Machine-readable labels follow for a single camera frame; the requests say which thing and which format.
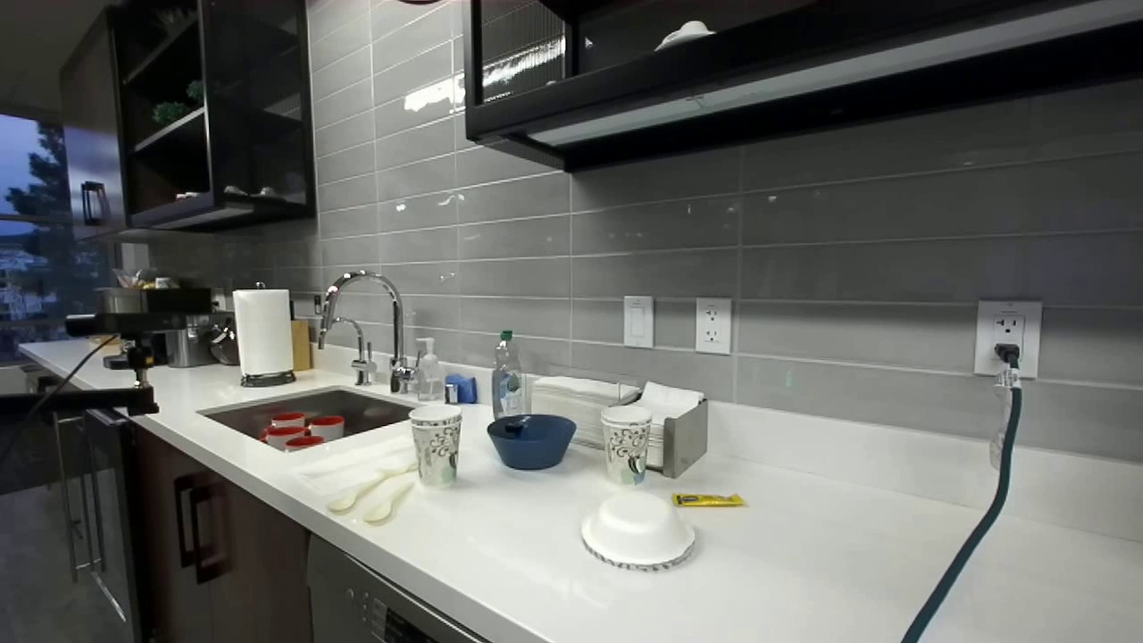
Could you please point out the kitchen sink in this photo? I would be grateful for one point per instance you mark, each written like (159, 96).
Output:
(359, 410)

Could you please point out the clear plastic water bottle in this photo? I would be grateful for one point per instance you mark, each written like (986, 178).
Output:
(508, 385)

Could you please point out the upside-down white bowl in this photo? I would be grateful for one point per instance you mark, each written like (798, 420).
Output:
(636, 529)

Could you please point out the patterned paper cup near sink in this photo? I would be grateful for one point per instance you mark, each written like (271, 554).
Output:
(439, 440)

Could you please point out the coffee machine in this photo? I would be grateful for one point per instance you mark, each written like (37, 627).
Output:
(173, 323)

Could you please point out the blue bowl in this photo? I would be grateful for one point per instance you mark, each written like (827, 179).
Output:
(530, 440)

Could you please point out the paper towel roll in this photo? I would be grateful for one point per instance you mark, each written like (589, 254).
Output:
(264, 339)

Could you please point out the black open shelf cabinet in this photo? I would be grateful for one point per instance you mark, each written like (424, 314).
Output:
(216, 111)

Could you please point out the black upper cabinet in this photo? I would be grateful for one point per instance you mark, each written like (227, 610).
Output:
(585, 85)

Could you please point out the soap dispenser bottle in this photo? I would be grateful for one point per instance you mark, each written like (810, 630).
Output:
(428, 372)

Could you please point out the white double wall outlet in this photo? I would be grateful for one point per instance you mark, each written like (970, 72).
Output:
(711, 326)

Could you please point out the napkin dispenser box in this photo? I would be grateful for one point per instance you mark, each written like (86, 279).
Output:
(676, 417)

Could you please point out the white plastic spoon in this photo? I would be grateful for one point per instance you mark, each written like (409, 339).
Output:
(392, 503)

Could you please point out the red and white bowls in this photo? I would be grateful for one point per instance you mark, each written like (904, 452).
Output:
(293, 432)

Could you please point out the white wall outlet with plug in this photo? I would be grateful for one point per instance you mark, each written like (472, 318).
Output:
(1008, 323)

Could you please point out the patterned paper cup by dispenser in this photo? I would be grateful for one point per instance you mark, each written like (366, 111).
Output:
(628, 446)

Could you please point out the lower cabinet with handles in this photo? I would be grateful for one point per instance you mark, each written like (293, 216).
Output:
(170, 551)

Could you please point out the dishwasher front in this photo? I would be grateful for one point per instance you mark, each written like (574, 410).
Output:
(359, 607)

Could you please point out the white light switch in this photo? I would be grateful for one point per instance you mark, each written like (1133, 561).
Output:
(636, 318)

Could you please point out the blue sponge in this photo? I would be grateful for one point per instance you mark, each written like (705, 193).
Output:
(462, 386)

